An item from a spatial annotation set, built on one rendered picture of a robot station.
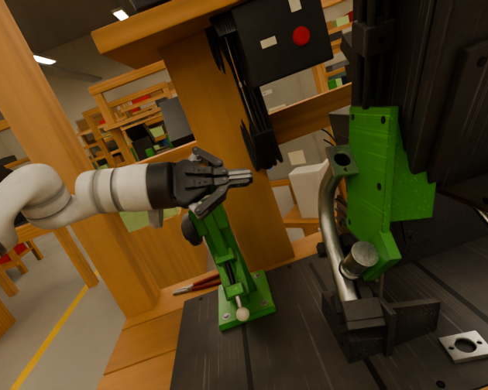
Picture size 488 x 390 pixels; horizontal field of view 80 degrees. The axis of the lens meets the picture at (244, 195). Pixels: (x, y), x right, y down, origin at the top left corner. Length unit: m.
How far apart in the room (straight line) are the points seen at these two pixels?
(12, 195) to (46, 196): 0.04
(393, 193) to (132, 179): 0.37
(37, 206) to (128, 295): 0.48
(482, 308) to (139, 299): 0.79
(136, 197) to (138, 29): 0.32
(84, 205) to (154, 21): 0.35
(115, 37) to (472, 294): 0.78
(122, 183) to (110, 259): 0.45
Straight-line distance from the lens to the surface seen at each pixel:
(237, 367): 0.62
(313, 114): 0.86
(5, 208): 0.50
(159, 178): 0.44
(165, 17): 0.63
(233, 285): 0.63
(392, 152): 0.42
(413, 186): 0.46
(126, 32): 0.64
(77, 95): 11.28
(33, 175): 0.51
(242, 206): 0.77
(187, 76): 0.73
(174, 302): 0.91
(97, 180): 0.48
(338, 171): 0.47
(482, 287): 0.68
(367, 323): 0.52
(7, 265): 5.82
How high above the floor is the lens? 1.35
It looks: 18 degrees down
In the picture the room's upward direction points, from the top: 21 degrees counter-clockwise
